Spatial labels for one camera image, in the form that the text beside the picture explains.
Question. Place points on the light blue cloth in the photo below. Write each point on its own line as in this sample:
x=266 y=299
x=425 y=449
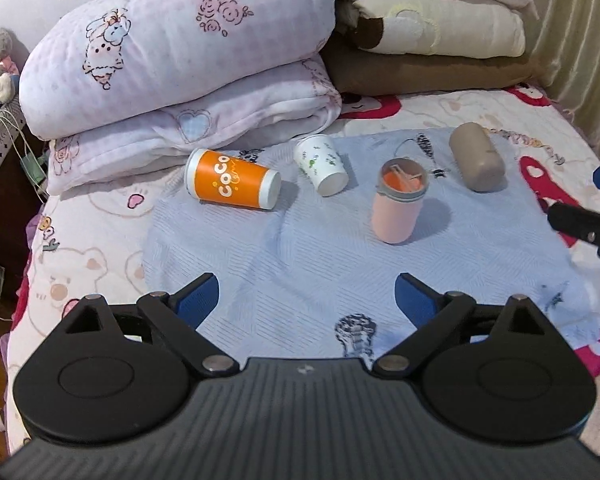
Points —
x=305 y=260

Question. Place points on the white cup with green print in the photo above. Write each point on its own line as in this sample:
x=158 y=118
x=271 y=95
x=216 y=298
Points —
x=320 y=162

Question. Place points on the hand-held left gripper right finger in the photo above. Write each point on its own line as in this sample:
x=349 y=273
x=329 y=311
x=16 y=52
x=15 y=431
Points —
x=414 y=301

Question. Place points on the beige curtain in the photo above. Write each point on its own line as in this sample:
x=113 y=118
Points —
x=575 y=35

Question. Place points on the pink cup with orange straw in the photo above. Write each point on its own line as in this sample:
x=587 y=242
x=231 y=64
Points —
x=397 y=207

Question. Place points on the pink white folded quilt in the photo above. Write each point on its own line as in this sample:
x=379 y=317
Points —
x=170 y=60

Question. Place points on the green face mask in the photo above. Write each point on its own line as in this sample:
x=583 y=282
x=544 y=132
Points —
x=32 y=170

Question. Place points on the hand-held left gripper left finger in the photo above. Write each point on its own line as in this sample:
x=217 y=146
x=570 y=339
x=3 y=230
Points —
x=198 y=301

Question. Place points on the cream and brown blanket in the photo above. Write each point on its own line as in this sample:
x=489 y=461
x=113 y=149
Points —
x=440 y=27

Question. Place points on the orange paper cup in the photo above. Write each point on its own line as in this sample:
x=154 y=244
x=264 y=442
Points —
x=230 y=181

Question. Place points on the taupe plastic cup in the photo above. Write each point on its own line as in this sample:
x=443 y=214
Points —
x=476 y=157

